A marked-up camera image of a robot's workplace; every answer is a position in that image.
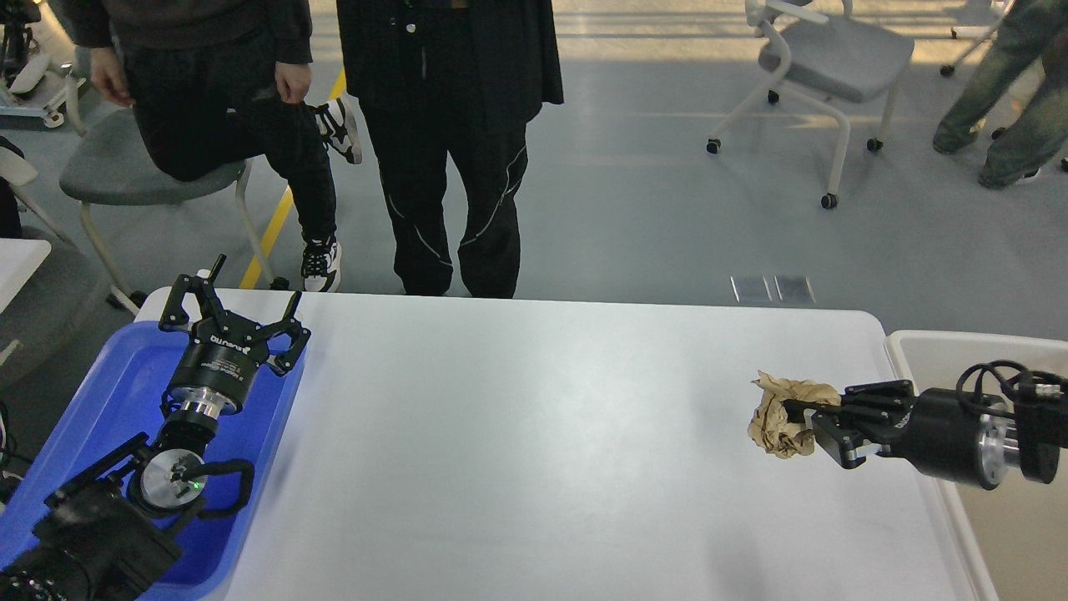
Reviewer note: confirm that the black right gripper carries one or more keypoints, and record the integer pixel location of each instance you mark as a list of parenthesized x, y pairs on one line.
[(939, 438)]

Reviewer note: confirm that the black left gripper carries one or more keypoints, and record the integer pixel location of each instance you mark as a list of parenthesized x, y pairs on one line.
[(214, 364)]

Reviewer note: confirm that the brown paper ball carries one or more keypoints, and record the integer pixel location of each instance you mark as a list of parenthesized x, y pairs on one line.
[(770, 427)]

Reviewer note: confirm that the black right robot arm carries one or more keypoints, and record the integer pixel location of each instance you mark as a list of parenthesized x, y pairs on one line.
[(1035, 399)]

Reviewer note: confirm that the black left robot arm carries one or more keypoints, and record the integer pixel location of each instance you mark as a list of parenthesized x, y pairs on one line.
[(148, 487)]

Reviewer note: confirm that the blue plastic tray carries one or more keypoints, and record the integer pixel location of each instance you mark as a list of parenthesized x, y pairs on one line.
[(120, 397)]

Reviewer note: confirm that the right metal floor plate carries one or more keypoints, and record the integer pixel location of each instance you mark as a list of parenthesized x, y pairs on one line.
[(794, 290)]

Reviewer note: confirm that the metal floor plate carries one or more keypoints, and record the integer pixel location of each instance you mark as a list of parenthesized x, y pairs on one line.
[(794, 290), (751, 290)]

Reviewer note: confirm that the left metal floor plate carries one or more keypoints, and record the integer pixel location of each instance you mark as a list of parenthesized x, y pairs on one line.
[(751, 290)]

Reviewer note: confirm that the white plastic bin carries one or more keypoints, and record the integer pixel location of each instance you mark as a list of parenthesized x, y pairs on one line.
[(1020, 528)]

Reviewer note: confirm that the grey chair left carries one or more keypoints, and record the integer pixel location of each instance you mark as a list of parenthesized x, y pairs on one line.
[(111, 167)]

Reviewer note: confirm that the white side table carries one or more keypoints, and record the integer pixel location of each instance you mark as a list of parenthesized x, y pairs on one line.
[(20, 258)]

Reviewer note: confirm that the person kneeling on chair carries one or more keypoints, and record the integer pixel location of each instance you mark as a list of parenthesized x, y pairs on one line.
[(213, 82)]

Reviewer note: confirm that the white equipment base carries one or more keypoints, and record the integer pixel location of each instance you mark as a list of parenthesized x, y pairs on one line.
[(40, 67)]

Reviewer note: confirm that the person in black jacket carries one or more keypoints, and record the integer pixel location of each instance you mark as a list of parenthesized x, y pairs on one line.
[(447, 89)]

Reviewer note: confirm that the grey white rolling chair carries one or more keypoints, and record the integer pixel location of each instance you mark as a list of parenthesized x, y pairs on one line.
[(814, 57)]

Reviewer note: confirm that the person in green trousers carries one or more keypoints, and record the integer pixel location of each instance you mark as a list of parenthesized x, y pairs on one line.
[(1031, 31)]

